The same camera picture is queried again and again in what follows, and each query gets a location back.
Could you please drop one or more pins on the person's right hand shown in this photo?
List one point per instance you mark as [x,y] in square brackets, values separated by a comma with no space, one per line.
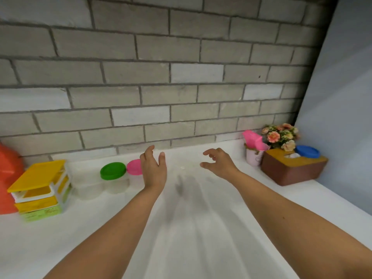
[223,167]

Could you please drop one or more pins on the person's left hand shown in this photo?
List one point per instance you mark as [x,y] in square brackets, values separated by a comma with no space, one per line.
[154,174]

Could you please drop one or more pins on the clear jar with pink lid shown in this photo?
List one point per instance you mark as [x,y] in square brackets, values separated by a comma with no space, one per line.
[134,167]

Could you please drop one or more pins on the pink metal bucket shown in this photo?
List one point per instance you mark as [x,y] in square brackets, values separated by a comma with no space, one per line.
[254,158]

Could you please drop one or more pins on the clear jar with green lid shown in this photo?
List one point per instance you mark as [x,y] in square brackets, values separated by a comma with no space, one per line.
[112,170]

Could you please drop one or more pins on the artificial flowers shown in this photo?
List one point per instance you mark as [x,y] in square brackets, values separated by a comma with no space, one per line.
[273,137]

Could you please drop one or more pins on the brown tissue box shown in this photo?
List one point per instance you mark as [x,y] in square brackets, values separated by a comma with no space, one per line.
[284,171]

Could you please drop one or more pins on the clear plastic jar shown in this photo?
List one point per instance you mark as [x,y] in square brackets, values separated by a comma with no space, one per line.
[87,185]

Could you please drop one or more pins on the clear jar with blue lid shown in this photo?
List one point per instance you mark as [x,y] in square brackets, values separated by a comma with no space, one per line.
[307,151]

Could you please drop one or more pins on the yellow mini drawer organizer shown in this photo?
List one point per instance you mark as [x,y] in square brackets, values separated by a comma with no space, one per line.
[37,172]

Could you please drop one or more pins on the orange plastic jug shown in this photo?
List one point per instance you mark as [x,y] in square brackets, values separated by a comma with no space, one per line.
[8,171]

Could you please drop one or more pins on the person's left forearm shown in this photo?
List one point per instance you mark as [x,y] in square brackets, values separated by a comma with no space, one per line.
[107,241]

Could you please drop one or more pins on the person's right forearm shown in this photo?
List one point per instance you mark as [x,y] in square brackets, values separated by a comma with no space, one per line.
[305,229]

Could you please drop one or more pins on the white countertop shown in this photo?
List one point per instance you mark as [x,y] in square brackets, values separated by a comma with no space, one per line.
[203,229]

